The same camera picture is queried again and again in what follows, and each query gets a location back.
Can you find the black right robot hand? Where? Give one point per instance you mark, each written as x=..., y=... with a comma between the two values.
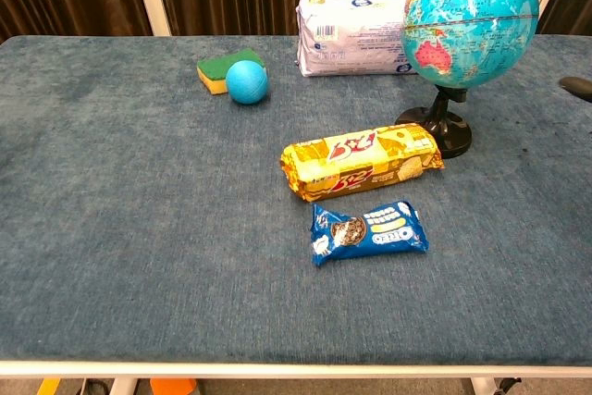
x=580, y=87

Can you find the world globe ball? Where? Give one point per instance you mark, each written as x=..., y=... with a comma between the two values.
x=467, y=20

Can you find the black globe stand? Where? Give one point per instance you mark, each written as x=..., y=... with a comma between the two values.
x=451, y=133

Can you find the white tissue pack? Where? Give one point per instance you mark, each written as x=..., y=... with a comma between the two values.
x=351, y=43

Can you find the yellow biscuit pack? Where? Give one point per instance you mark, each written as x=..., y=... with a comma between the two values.
x=356, y=168

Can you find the blue Oreo cookie pack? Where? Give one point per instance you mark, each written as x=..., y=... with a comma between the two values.
x=370, y=235

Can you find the white table leg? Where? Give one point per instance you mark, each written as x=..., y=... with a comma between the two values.
x=483, y=386
x=124, y=386

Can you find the blue rubber ball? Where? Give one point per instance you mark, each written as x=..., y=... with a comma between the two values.
x=247, y=82

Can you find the green and yellow sponge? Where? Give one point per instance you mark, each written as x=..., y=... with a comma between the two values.
x=215, y=66

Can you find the blue table cloth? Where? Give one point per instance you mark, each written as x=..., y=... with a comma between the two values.
x=139, y=205

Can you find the orange object under table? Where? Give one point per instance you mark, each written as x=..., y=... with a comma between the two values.
x=173, y=387

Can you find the yellow object under table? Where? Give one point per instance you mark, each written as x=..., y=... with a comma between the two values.
x=48, y=387

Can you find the white table frame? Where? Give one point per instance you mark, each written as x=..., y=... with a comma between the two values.
x=277, y=369

